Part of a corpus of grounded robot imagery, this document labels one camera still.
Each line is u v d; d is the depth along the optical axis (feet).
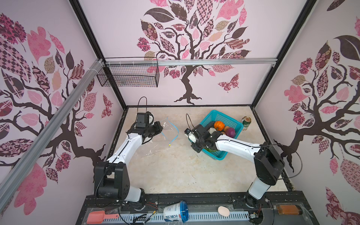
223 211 2.29
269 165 1.49
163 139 2.81
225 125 3.39
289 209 2.29
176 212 2.11
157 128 2.51
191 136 2.55
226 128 3.28
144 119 2.20
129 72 3.11
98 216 2.21
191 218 2.29
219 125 3.29
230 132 3.02
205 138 2.17
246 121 3.19
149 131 2.44
